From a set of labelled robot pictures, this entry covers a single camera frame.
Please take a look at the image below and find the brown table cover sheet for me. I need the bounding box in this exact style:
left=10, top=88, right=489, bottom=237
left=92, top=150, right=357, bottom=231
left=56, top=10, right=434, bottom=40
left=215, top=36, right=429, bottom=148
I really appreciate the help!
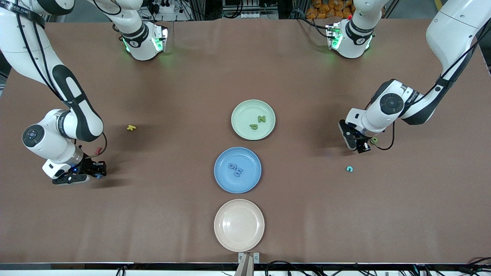
left=0, top=17, right=491, bottom=265

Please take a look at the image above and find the blue plate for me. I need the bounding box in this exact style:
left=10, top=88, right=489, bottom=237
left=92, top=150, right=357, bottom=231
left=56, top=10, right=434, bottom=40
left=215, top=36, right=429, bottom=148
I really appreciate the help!
left=214, top=147, right=262, bottom=194

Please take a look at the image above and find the pale green plate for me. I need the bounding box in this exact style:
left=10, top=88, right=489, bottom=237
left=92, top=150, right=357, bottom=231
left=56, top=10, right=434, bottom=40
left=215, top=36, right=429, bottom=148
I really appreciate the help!
left=231, top=99, right=276, bottom=141

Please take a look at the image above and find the orange objects pile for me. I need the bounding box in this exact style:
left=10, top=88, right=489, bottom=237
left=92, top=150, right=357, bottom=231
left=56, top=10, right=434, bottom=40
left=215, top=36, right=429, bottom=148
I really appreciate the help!
left=305, top=0, right=355, bottom=20

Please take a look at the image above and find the beige plate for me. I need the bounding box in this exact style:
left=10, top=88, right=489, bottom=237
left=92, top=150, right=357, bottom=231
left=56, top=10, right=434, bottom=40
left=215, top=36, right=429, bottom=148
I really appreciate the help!
left=214, top=199, right=265, bottom=253

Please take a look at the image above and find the power strip with plugs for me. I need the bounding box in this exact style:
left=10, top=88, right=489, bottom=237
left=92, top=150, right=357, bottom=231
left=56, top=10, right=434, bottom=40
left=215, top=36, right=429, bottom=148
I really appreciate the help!
left=148, top=0, right=181, bottom=14

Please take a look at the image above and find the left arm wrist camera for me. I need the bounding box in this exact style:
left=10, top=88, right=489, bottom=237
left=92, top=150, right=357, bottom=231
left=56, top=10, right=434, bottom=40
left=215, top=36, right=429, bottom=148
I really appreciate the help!
left=339, top=108, right=369, bottom=151

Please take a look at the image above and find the dark table edge rail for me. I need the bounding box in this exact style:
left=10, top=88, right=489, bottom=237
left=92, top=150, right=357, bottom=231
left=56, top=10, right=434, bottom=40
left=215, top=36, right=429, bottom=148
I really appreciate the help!
left=0, top=262, right=491, bottom=271

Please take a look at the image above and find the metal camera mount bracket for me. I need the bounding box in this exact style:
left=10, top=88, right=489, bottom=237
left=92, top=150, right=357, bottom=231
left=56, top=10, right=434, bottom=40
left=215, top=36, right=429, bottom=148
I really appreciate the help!
left=235, top=252, right=260, bottom=276

